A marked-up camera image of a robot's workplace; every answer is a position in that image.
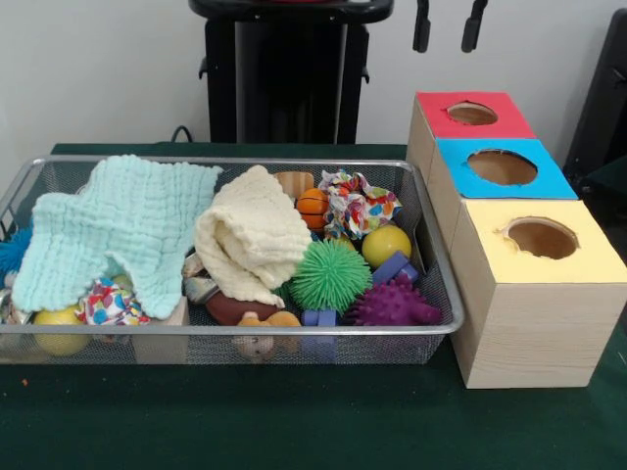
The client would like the purple knobbly rubber ball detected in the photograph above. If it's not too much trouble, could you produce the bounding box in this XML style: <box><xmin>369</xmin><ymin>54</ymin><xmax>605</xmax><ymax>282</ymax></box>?
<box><xmin>345</xmin><ymin>272</ymin><xmax>444</xmax><ymax>328</ymax></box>

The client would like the cream muslin cloth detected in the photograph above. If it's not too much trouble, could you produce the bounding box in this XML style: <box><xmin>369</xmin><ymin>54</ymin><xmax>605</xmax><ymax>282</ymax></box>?
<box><xmin>193</xmin><ymin>164</ymin><xmax>314</xmax><ymax>309</ymax></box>

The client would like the mint green muslin cloth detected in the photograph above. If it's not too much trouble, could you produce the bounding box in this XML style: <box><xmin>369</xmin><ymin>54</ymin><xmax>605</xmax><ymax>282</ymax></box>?
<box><xmin>10</xmin><ymin>154</ymin><xmax>224</xmax><ymax>322</ymax></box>

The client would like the colourful crumpled cloth ball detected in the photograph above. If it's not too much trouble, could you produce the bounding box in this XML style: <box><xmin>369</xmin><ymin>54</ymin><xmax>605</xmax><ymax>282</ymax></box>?
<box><xmin>317</xmin><ymin>168</ymin><xmax>404</xmax><ymax>241</ymax></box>
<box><xmin>73</xmin><ymin>277</ymin><xmax>151</xmax><ymax>327</ymax></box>

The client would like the green spiky puffer ball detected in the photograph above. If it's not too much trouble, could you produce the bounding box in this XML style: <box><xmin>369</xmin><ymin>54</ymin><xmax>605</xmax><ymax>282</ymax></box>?
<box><xmin>287</xmin><ymin>238</ymin><xmax>374</xmax><ymax>313</ymax></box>

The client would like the black chair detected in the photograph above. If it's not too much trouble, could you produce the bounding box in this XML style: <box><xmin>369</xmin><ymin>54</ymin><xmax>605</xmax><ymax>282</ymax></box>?
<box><xmin>562</xmin><ymin>8</ymin><xmax>627</xmax><ymax>170</ymax></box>

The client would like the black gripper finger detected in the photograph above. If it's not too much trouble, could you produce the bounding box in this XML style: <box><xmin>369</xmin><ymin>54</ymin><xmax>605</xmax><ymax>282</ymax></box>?
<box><xmin>459</xmin><ymin>0</ymin><xmax>485</xmax><ymax>54</ymax></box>
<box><xmin>411</xmin><ymin>0</ymin><xmax>433</xmax><ymax>54</ymax></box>

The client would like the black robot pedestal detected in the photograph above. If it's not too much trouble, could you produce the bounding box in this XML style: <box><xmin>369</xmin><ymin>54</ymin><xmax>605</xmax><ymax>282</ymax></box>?
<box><xmin>188</xmin><ymin>0</ymin><xmax>396</xmax><ymax>145</ymax></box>

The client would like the brown toy football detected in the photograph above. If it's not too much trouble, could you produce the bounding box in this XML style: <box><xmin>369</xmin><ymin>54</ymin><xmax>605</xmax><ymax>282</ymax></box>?
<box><xmin>205</xmin><ymin>291</ymin><xmax>290</xmax><ymax>325</ymax></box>

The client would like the dark green table cloth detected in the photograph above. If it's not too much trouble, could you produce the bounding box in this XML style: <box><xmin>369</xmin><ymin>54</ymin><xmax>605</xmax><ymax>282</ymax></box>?
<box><xmin>0</xmin><ymin>141</ymin><xmax>627</xmax><ymax>470</ymax></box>
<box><xmin>565</xmin><ymin>156</ymin><xmax>627</xmax><ymax>236</ymax></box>

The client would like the small brown plush doll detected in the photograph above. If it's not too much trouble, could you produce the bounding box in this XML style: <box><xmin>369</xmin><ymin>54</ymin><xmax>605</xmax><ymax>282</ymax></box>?
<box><xmin>233</xmin><ymin>310</ymin><xmax>303</xmax><ymax>363</ymax></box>

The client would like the yellow smooth ball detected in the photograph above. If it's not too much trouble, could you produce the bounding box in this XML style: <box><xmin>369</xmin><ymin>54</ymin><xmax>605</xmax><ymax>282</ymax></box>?
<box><xmin>361</xmin><ymin>224</ymin><xmax>412</xmax><ymax>270</ymax></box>

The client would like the wooden three-hole sorting box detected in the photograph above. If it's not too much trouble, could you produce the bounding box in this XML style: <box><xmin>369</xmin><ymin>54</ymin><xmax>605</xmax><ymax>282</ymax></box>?
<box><xmin>405</xmin><ymin>90</ymin><xmax>627</xmax><ymax>391</ymax></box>

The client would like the silver wire mesh bin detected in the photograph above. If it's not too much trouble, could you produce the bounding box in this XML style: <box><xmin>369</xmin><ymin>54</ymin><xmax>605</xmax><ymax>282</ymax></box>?
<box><xmin>0</xmin><ymin>155</ymin><xmax>465</xmax><ymax>366</ymax></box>

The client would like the small orange basketball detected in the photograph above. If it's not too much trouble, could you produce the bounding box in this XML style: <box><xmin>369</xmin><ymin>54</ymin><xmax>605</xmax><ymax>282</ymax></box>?
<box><xmin>295</xmin><ymin>188</ymin><xmax>330</xmax><ymax>231</ymax></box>

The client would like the purple plastic block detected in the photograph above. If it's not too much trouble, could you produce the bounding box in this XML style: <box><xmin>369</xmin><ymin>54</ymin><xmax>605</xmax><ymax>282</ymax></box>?
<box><xmin>370</xmin><ymin>251</ymin><xmax>422</xmax><ymax>288</ymax></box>

